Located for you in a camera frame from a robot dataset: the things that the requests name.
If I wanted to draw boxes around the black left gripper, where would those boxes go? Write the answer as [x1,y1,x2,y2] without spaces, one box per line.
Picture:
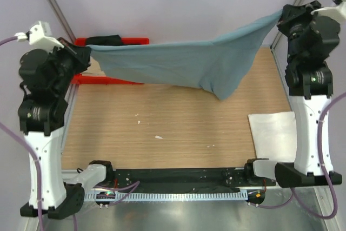
[44,37,90,97]

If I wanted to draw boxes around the blue t-shirt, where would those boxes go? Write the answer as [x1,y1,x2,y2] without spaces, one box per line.
[90,11,282,100]

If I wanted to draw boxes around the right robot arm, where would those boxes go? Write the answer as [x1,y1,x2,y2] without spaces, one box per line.
[243,0,345,188]

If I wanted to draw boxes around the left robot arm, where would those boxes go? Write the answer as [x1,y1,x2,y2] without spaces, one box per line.
[18,44,115,220]

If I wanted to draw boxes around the red plastic bin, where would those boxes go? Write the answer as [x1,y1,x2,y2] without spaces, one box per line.
[72,37,150,85]

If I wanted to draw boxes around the beige folded t-shirt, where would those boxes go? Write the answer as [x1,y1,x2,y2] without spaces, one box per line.
[83,71,105,77]

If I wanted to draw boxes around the black t-shirt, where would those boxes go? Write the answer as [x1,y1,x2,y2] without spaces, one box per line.
[85,35,124,46]

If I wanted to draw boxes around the white folded t-shirt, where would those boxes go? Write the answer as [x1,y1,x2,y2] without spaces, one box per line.
[248,111,297,162]

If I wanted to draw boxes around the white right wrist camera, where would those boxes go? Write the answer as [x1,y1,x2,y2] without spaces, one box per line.
[311,0,346,24]

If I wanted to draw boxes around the slotted cable duct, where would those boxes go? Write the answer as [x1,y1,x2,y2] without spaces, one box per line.
[84,190,248,202]

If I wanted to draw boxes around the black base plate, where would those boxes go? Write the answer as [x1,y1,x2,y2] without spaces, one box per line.
[114,168,276,188]

